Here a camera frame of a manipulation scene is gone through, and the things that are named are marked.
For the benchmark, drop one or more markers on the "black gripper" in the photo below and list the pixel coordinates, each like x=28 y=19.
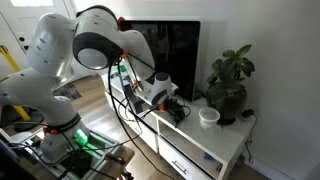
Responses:
x=178 y=111

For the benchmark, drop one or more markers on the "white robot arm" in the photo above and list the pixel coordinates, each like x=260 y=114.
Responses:
x=59 y=49

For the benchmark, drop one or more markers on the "white television stand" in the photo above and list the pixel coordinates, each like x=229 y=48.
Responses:
x=223 y=143

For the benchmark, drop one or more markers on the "black flat television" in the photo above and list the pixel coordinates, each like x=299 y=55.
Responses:
x=174 y=45

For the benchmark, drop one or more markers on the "clear plastic cup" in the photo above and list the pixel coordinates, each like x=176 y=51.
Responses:
x=208 y=117

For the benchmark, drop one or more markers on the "white drawer left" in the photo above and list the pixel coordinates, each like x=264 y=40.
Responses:
x=143 y=128

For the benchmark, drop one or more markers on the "white drawer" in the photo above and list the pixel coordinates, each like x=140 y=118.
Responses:
x=179 y=162
x=143 y=128

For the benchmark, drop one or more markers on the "open dark blue box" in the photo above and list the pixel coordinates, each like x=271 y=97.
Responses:
x=134 y=100

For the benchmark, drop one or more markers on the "potted green plant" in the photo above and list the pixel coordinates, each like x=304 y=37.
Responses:
x=225 y=93

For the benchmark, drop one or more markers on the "white drawer right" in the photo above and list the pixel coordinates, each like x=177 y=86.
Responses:
x=179 y=162

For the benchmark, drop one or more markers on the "green plastic tray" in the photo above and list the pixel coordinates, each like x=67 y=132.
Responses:
x=122 y=68

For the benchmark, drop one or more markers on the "red sparkly hat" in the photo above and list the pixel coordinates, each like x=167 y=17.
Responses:
x=119 y=21

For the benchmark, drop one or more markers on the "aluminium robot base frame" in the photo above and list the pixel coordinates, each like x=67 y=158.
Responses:
x=83 y=156

